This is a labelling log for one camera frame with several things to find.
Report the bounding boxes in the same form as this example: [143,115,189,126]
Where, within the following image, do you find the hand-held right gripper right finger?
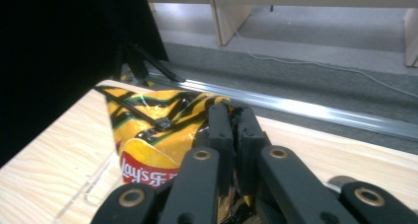
[235,106,358,224]

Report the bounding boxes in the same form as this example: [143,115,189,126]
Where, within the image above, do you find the yellow floor tape mark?
[119,70,156,89]

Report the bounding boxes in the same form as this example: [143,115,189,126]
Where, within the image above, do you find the black curtain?
[0,0,171,168]

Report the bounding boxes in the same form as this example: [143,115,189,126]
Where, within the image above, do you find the aluminium floor rail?
[147,73,418,141]

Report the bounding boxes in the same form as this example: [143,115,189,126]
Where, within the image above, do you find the black tripod stand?
[112,40,185,84]

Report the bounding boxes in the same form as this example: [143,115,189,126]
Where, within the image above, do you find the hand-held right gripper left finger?
[159,103,235,224]

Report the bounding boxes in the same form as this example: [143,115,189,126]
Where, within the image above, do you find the clear plastic bin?
[53,151,126,224]

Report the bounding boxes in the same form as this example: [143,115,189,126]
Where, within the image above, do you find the yellow striped chips bag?
[95,85,260,224]

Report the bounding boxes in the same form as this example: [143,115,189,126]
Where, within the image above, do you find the white floor cable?
[216,0,418,99]

